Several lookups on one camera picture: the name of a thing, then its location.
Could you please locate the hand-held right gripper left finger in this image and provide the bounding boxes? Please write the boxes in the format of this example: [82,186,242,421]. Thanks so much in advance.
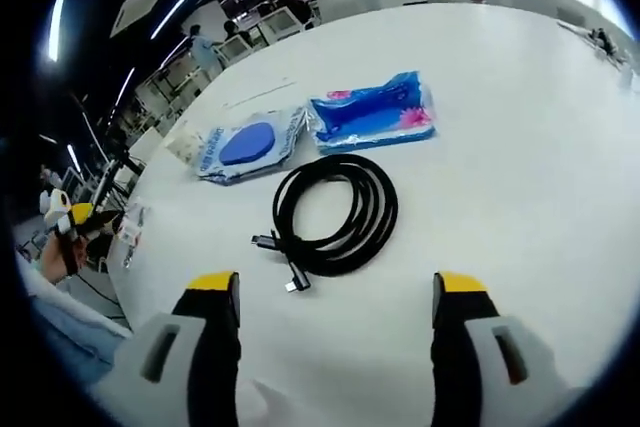
[94,270,243,427]

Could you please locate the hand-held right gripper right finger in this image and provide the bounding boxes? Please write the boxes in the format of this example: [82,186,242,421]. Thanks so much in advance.
[432,270,576,427]

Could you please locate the clear plastic water bottle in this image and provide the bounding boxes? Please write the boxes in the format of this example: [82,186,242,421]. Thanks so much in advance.
[116,200,152,272]

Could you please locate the white patterned paper cup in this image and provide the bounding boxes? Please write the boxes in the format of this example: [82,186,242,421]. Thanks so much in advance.
[163,127,207,167]

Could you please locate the white blue wipes pack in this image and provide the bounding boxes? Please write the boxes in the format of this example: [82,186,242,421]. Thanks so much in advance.
[193,105,307,187]

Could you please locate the black cable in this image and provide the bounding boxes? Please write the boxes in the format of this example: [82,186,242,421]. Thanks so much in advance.
[251,155,400,297]

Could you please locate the blue flowered tissue pack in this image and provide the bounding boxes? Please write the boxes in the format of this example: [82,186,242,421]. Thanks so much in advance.
[305,70,438,157]

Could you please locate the person's left hand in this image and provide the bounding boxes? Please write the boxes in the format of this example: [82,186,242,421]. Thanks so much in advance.
[42,234,90,284]

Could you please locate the person's blue jeans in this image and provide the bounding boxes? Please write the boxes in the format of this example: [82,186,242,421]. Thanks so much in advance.
[27,294,134,386]

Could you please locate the white table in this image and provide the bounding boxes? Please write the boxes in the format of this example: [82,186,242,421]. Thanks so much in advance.
[107,0,639,427]

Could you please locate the ceiling light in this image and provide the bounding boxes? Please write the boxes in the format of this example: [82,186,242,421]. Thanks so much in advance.
[47,0,71,64]

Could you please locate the ceiling air vent panel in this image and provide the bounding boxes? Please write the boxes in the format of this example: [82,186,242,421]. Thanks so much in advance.
[108,0,170,39]

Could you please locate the white office chair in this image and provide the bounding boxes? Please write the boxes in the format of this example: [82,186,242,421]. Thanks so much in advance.
[259,6,306,38]
[217,36,261,66]

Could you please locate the tangled dark cables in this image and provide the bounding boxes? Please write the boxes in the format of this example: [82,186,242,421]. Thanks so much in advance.
[557,20,632,68]

